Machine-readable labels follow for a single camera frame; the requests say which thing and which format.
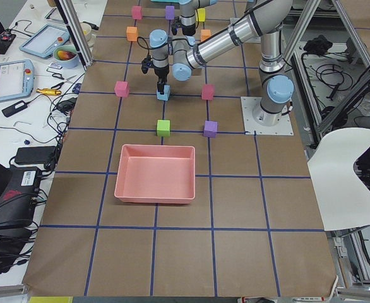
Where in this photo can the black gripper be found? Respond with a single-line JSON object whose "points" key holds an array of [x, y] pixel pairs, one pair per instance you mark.
{"points": [[161, 73]]}

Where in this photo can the light blue block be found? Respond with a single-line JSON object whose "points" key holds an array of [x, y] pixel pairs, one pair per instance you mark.
{"points": [[165, 95]]}

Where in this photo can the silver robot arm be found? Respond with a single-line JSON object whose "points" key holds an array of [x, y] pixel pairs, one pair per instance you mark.
{"points": [[179, 54], [186, 21]]}

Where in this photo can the pink block left front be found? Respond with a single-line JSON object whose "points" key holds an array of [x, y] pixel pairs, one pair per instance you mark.
{"points": [[121, 88]]}

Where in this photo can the green block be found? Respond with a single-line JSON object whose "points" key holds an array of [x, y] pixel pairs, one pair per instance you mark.
{"points": [[163, 128]]}

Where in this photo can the pink block near base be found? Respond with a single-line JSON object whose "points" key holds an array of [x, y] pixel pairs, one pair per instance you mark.
{"points": [[208, 92]]}

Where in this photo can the orange block far right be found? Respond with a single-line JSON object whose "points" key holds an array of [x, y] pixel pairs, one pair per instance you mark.
{"points": [[132, 34]]}

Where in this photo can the purple block left side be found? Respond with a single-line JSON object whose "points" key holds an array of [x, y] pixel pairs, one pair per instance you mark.
{"points": [[210, 129]]}

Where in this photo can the purple block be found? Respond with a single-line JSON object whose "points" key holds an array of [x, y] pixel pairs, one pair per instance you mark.
{"points": [[169, 12], [210, 129]]}

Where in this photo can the orange block near base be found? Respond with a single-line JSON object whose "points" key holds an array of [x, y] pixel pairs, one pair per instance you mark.
{"points": [[205, 34]]}

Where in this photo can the purple block right side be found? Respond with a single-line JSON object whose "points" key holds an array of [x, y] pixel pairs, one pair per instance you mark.
{"points": [[169, 12]]}

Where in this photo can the pink block right front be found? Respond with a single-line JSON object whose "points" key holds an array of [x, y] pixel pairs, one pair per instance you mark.
{"points": [[136, 12]]}

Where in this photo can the yellow block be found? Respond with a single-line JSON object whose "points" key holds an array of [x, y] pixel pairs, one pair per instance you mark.
{"points": [[201, 15]]}

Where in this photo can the pink plastic tray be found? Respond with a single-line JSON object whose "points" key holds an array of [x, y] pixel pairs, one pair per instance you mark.
{"points": [[156, 174]]}

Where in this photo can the beige bowl with lemon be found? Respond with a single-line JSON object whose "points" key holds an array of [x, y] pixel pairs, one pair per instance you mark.
{"points": [[87, 30]]}

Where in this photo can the blue bowl with fruit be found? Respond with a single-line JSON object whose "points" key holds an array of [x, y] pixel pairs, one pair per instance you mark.
{"points": [[66, 56]]}

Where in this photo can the scissors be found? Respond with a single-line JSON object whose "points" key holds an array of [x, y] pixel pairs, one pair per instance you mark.
{"points": [[60, 84]]}

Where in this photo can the teach pendant far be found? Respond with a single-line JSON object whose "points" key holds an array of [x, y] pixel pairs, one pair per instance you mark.
{"points": [[43, 43]]}

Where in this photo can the teach pendant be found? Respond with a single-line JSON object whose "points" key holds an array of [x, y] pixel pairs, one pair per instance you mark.
{"points": [[43, 43], [16, 79]]}

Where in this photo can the black power adapter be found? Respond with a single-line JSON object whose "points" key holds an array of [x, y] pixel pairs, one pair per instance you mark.
{"points": [[14, 108]]}

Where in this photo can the teach pendant near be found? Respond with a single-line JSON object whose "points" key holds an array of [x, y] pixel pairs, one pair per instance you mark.
{"points": [[16, 79]]}

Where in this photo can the black laptop bag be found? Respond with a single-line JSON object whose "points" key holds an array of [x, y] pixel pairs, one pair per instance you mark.
{"points": [[18, 188]]}

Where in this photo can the white chair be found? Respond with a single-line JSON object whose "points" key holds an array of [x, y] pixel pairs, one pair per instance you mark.
{"points": [[343, 199]]}

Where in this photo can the aluminium frame post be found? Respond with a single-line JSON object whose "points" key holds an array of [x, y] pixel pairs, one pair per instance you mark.
{"points": [[70, 19]]}

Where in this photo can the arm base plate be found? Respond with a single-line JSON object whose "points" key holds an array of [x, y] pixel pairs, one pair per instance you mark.
{"points": [[257, 121]]}

